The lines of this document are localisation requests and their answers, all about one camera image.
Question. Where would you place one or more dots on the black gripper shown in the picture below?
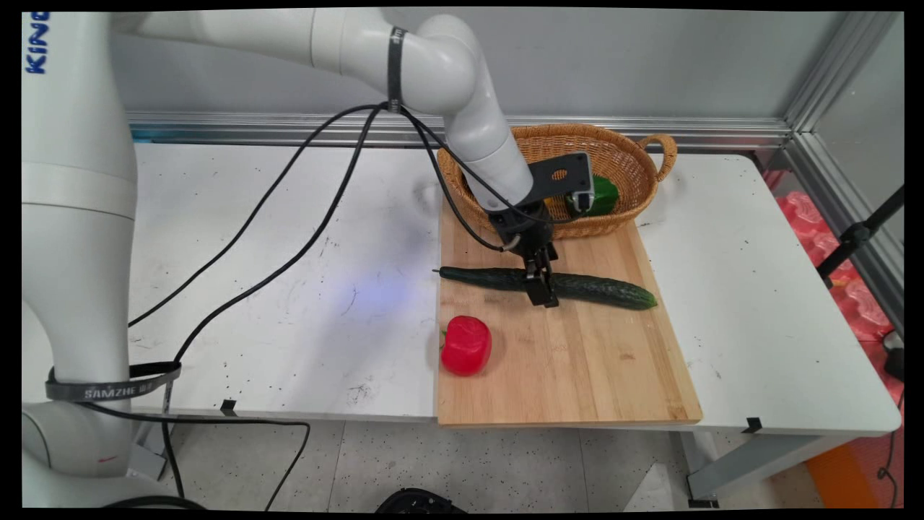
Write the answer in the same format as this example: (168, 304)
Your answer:
(520, 224)

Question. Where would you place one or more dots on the long dark green cucumber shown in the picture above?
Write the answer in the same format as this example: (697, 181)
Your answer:
(606, 287)

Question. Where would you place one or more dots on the green bell pepper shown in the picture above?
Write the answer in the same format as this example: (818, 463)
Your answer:
(605, 196)

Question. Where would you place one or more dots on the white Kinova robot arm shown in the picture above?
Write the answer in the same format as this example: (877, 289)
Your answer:
(79, 238)

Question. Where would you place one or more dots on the wooden cutting board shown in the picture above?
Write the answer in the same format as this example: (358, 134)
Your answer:
(563, 347)

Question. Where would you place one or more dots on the red bell pepper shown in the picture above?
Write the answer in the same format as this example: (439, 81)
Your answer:
(467, 347)

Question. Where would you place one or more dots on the black round floor object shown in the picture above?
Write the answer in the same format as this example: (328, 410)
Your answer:
(419, 502)

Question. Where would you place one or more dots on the black tape marker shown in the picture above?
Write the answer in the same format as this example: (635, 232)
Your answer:
(752, 425)
(228, 407)

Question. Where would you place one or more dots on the grey table leg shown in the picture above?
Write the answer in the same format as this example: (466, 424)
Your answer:
(758, 462)

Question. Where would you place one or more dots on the red plastic packaging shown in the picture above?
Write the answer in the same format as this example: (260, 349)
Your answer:
(852, 303)

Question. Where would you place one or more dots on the black tripod stand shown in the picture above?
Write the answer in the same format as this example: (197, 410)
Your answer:
(855, 235)

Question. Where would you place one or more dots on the small black device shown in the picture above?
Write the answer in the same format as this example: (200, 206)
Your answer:
(895, 357)

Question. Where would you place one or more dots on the orange floor object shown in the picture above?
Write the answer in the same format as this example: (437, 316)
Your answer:
(852, 469)

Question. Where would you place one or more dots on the horizontal aluminium frame rail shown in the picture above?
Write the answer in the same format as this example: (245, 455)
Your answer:
(289, 128)

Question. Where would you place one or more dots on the angled aluminium frame rail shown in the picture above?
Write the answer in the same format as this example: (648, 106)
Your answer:
(830, 87)

